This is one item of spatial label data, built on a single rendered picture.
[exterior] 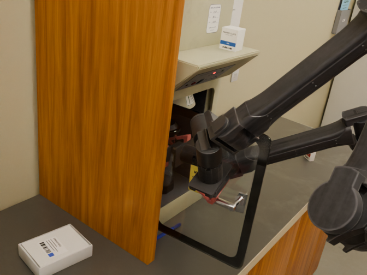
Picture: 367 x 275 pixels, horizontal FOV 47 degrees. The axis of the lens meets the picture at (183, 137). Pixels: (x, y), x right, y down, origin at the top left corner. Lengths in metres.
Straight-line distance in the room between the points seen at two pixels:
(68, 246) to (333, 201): 0.80
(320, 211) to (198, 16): 0.69
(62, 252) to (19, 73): 0.53
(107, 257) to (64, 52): 0.58
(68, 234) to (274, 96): 0.72
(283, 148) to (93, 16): 0.60
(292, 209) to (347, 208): 0.99
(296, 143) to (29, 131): 0.82
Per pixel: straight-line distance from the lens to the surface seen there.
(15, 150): 1.43
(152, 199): 1.11
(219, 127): 0.87
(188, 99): 1.28
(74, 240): 1.25
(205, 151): 0.91
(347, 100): 4.18
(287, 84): 0.85
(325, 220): 0.64
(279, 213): 1.57
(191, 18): 1.15
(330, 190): 0.65
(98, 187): 1.26
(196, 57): 1.09
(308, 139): 1.18
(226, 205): 1.05
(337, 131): 1.18
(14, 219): 1.42
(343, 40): 0.83
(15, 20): 1.31
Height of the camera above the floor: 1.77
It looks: 25 degrees down
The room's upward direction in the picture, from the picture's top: 8 degrees clockwise
